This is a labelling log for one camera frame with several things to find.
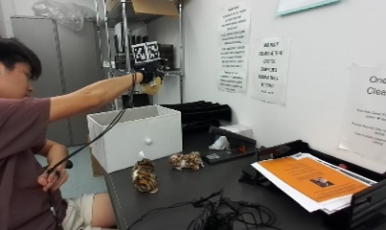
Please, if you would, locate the tan round soft toy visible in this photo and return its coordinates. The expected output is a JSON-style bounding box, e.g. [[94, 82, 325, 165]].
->
[[140, 76, 164, 96]]

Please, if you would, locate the black glove cable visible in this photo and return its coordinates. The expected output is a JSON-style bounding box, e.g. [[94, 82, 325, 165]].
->
[[44, 72, 139, 230]]

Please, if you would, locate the black box on shelf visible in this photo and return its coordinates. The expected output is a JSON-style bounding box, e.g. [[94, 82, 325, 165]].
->
[[159, 43, 176, 71]]

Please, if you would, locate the white marker cube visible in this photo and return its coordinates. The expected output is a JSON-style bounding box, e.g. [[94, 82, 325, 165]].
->
[[132, 40, 163, 65]]

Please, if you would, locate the flat brown cardboard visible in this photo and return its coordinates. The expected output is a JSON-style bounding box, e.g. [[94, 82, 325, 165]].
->
[[88, 152, 110, 178]]

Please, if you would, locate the black file organizer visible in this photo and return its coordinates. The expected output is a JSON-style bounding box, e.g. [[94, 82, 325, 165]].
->
[[160, 100, 233, 132]]

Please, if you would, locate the the person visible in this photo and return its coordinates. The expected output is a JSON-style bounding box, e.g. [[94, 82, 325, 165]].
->
[[0, 33, 166, 230]]

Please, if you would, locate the grey metal cabinet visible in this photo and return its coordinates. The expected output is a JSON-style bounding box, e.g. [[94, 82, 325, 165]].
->
[[11, 15, 111, 148]]

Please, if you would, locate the white storage box with knob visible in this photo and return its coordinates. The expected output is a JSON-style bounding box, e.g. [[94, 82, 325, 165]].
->
[[86, 104, 184, 174]]

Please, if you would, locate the tiger striped soft toy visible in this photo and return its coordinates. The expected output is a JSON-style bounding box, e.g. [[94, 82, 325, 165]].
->
[[131, 150, 162, 195]]

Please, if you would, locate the cardboard box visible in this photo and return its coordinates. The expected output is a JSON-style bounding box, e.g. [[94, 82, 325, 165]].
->
[[106, 0, 180, 17]]

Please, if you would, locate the small white box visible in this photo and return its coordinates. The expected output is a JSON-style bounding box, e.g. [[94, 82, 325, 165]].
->
[[220, 124, 256, 140]]

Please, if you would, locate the crumpled white paper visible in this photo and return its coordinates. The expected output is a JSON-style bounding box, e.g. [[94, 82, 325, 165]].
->
[[208, 135, 232, 151]]

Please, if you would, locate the leopard spotted soft toy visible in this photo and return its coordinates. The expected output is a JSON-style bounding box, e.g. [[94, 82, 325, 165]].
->
[[168, 150, 205, 172]]

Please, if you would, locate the clear plastic bag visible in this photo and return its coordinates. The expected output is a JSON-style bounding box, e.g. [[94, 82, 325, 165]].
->
[[31, 0, 98, 33]]

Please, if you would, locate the black desk device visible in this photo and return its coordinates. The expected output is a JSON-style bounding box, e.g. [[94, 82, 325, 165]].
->
[[199, 125, 260, 166]]

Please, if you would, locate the teal framed board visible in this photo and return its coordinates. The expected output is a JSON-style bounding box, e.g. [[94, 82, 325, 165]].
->
[[277, 0, 343, 16]]

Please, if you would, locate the stack of white papers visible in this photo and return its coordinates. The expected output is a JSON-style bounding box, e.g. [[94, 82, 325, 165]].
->
[[251, 151, 377, 215]]

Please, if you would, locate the orange paper sheet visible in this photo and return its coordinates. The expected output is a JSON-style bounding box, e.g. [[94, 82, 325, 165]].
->
[[257, 156, 372, 203]]

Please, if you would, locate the black paper tray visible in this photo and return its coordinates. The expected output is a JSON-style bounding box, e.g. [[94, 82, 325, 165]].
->
[[237, 139, 386, 230]]

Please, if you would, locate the metal wire shelf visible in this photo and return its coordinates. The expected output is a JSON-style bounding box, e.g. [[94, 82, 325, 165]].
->
[[94, 0, 187, 108]]

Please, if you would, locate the tall white wall notice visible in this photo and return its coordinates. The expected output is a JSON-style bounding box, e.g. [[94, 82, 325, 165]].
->
[[217, 3, 253, 95]]

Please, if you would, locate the short white wall notice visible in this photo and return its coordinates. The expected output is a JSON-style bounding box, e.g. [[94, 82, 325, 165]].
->
[[251, 36, 292, 106]]

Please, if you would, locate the bundle of black cables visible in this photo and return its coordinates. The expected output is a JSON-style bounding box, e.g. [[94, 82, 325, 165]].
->
[[127, 189, 284, 230]]

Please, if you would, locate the large white wall notice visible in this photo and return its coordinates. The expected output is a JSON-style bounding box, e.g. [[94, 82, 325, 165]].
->
[[337, 62, 386, 168]]

